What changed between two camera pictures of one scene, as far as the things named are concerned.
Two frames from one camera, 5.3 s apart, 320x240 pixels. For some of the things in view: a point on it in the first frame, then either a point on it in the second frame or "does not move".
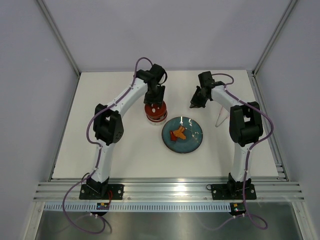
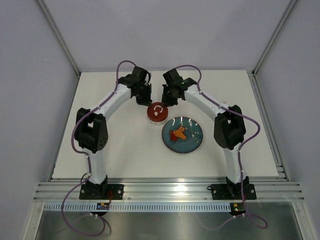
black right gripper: x=195 y=103 -> x=165 y=101
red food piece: x=173 y=137 does not move
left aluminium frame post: x=59 y=35 does not move
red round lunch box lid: x=158 y=112 does not move
